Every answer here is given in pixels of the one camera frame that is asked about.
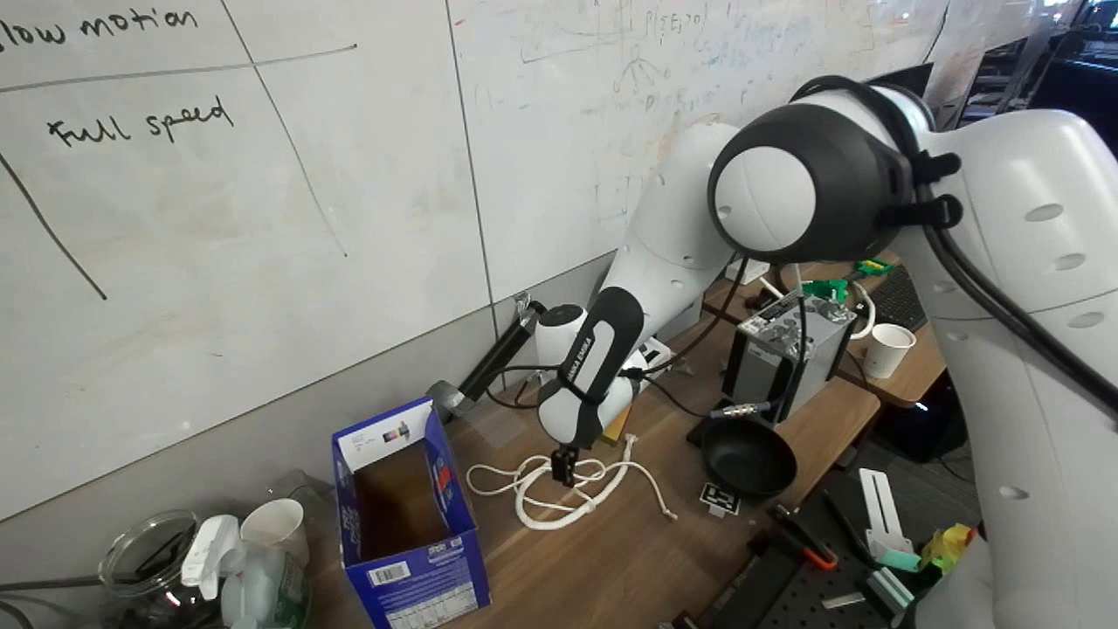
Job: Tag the black cylinder with duct tape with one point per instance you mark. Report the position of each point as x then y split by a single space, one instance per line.
502 353

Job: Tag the black computer case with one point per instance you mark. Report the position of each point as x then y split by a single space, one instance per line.
920 424

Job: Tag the green plastic clip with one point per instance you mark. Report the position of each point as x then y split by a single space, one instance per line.
824 289
871 268

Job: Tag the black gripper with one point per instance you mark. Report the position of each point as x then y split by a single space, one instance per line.
566 455

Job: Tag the black keyboard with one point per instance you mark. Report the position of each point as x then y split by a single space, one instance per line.
896 302

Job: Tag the black bowl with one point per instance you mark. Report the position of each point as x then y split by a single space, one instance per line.
746 459

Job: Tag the yellow green tool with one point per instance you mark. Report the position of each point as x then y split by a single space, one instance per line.
949 546

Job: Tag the black white fiducial tag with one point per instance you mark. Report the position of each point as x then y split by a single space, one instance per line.
722 500

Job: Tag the clear glass jar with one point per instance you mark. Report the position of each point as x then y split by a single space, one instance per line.
141 561

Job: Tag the black perforated board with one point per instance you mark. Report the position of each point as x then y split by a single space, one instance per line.
816 605

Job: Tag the blue cardboard snack box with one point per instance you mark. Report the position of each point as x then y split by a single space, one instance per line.
421 582

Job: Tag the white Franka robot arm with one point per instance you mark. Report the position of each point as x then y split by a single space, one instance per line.
1026 231

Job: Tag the white paper cup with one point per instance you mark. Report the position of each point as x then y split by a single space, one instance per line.
273 527
889 350

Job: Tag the clear tape strip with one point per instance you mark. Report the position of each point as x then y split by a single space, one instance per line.
503 424

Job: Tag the white plastic bar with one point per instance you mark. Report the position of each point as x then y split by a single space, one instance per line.
881 507

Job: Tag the small white product box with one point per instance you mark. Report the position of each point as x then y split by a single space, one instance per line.
655 358

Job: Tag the teal plastic item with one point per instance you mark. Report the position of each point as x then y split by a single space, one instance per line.
896 588

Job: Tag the whiteboard with black handwriting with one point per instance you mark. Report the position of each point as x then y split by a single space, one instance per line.
231 291

